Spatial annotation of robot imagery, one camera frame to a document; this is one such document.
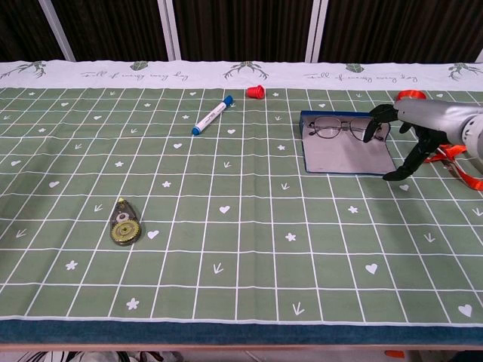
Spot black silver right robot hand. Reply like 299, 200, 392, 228
363, 98, 472, 183

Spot blue glasses case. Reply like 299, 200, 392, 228
300, 110, 398, 176

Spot thin-framed eyeglasses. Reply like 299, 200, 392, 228
307, 115, 389, 141

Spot white blue marker pen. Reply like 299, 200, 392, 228
191, 94, 234, 137

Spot green grid tablecloth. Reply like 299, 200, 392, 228
0, 59, 483, 345

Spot olive correction tape dispenser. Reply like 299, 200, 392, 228
109, 197, 143, 247

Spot orange lanyard with clip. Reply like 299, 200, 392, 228
395, 89, 483, 192

